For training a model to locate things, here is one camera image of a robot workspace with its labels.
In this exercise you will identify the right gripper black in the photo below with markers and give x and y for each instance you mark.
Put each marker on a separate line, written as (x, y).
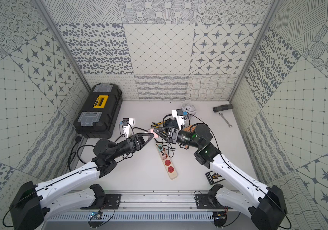
(170, 133)

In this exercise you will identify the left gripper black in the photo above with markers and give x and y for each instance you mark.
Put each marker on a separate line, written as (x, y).
(136, 142)

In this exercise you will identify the teal USB charger plug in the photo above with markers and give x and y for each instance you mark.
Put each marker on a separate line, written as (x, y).
(160, 147)

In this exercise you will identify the light pink USB charger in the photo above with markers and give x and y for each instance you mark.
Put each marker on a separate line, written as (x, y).
(150, 131)

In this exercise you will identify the beige red power strip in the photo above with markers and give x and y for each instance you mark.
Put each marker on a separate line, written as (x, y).
(167, 162)

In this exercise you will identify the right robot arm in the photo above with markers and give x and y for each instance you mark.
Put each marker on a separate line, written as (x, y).
(263, 204)

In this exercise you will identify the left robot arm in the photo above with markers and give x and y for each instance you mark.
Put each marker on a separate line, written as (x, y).
(35, 203)

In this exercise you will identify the navy blue desk fan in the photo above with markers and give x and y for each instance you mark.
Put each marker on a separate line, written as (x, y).
(170, 121)

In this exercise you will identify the yellow black pliers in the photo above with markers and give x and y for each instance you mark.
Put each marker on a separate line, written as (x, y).
(156, 125)

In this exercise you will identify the black yellow toolbox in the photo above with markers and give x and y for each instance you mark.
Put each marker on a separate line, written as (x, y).
(98, 116)

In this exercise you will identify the silver wrench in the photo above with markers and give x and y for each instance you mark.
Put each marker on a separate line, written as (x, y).
(227, 122)

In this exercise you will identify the black drill bit case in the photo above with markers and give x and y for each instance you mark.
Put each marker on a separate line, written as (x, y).
(213, 177)

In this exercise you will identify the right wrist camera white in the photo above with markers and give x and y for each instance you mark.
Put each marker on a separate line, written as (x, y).
(179, 115)

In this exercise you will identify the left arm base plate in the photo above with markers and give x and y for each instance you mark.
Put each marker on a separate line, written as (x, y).
(108, 201)

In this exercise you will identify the aluminium mounting rail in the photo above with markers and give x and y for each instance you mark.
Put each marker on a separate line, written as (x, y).
(151, 206)

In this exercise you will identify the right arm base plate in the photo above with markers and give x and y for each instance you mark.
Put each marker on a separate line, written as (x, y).
(206, 201)

